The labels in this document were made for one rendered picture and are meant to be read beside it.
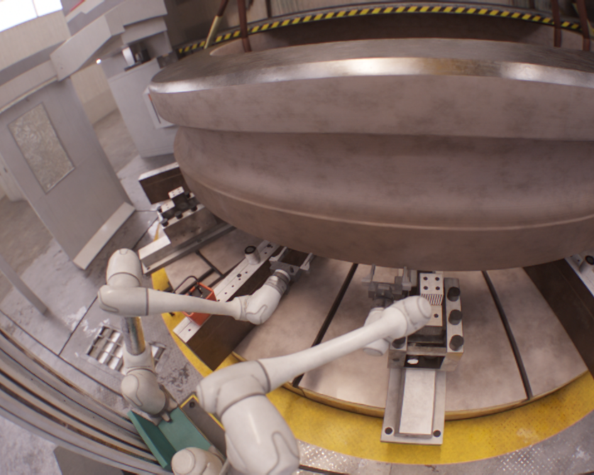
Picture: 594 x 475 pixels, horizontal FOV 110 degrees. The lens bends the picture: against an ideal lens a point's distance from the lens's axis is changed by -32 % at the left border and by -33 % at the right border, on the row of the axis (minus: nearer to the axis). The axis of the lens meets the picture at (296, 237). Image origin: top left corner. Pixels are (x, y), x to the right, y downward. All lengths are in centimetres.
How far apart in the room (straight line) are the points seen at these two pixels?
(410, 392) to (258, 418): 101
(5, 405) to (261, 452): 63
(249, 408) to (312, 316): 134
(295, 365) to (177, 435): 92
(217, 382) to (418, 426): 103
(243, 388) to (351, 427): 132
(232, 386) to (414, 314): 55
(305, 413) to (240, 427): 137
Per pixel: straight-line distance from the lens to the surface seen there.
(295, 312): 205
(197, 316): 167
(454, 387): 181
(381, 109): 105
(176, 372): 255
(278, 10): 448
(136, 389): 153
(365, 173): 133
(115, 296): 111
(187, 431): 162
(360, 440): 200
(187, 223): 265
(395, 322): 95
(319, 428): 203
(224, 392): 77
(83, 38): 380
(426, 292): 143
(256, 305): 122
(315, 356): 90
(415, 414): 157
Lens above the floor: 197
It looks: 41 degrees down
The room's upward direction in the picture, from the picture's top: 15 degrees counter-clockwise
